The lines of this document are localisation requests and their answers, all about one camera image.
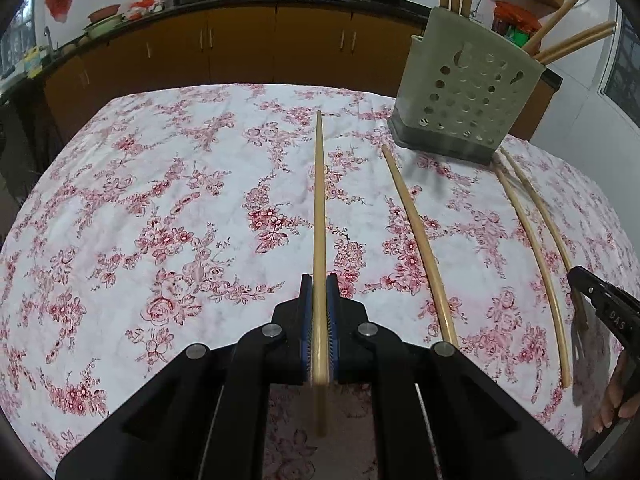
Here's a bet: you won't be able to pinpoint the yellow dish soap bottle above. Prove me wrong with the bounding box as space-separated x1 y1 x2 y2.
24 47 46 79

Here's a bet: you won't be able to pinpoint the large red plastic bag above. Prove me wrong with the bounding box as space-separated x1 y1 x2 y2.
492 0 544 44

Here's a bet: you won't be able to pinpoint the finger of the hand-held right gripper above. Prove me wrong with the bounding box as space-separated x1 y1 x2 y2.
567 265 609 307

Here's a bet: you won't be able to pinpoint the person's right hand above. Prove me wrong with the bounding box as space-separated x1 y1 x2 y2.
597 348 636 435

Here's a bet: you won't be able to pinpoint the wooden base cabinets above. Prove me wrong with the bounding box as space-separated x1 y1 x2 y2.
42 2 557 142

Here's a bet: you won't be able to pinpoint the green perforated chopstick holder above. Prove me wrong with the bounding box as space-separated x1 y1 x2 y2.
388 6 544 166

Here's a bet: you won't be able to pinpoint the red hanging plastic bag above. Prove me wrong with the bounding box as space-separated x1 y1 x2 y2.
44 0 76 24

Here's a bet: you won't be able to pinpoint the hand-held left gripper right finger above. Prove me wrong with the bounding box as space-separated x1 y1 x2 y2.
325 274 586 480

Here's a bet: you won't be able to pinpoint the red basin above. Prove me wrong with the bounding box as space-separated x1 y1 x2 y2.
88 4 122 24

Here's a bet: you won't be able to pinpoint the barred window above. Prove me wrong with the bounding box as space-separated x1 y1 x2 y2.
601 9 640 127
0 0 37 82

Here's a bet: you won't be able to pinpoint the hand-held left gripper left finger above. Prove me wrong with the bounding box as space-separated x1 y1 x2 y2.
55 274 316 480

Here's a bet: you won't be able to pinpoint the black kitchen countertop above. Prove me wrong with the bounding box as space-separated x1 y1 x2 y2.
0 0 564 98

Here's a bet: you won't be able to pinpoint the floral tablecloth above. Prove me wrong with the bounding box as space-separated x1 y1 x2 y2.
0 83 640 480

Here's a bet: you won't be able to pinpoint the stacked bowls on counter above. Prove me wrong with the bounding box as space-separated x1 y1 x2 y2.
82 14 126 39

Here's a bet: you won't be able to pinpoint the orange plastic bag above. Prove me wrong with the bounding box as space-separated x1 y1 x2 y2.
127 0 159 21

